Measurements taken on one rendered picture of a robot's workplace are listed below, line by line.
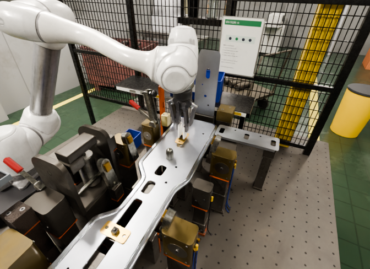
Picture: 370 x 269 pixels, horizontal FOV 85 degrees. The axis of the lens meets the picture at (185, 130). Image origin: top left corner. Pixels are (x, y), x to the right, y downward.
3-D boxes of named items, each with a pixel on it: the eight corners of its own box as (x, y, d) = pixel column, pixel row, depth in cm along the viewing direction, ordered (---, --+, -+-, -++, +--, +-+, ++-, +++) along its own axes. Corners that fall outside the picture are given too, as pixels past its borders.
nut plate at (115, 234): (131, 232, 58) (131, 229, 57) (123, 244, 55) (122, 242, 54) (108, 220, 60) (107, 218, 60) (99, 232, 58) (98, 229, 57)
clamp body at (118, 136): (136, 205, 99) (124, 146, 78) (118, 198, 103) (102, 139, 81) (143, 195, 104) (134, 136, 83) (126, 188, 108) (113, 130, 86)
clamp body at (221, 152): (228, 218, 95) (241, 163, 75) (204, 208, 98) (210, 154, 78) (231, 206, 100) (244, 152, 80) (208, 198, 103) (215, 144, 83)
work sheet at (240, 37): (253, 78, 119) (266, 18, 101) (216, 72, 126) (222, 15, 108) (254, 77, 120) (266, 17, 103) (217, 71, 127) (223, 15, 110)
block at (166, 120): (169, 170, 118) (167, 116, 97) (163, 168, 119) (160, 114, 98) (172, 166, 121) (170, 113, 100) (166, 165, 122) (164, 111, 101)
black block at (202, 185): (210, 240, 86) (218, 196, 69) (189, 231, 89) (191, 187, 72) (214, 229, 90) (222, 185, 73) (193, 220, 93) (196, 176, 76)
